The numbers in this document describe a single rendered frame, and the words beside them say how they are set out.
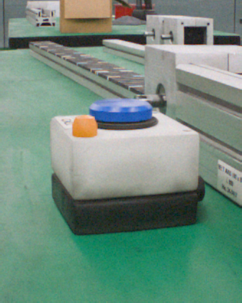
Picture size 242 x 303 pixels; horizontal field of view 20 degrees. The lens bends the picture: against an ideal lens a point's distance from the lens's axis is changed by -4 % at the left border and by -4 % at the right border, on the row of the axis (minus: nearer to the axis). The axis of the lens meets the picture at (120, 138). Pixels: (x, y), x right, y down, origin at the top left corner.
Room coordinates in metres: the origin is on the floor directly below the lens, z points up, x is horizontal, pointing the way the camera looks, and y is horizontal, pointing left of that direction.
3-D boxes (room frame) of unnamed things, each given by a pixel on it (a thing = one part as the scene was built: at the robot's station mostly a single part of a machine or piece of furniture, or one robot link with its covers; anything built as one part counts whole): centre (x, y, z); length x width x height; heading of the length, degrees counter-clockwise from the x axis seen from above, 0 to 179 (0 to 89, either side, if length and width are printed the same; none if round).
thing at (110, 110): (0.44, 0.00, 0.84); 0.04 x 0.04 x 0.02
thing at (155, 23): (1.73, -0.11, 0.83); 0.11 x 0.10 x 0.10; 106
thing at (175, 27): (1.62, -0.15, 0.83); 0.11 x 0.10 x 0.10; 104
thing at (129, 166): (0.44, -0.01, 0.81); 0.10 x 0.08 x 0.06; 105
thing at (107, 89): (1.25, 0.08, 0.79); 0.96 x 0.04 x 0.03; 15
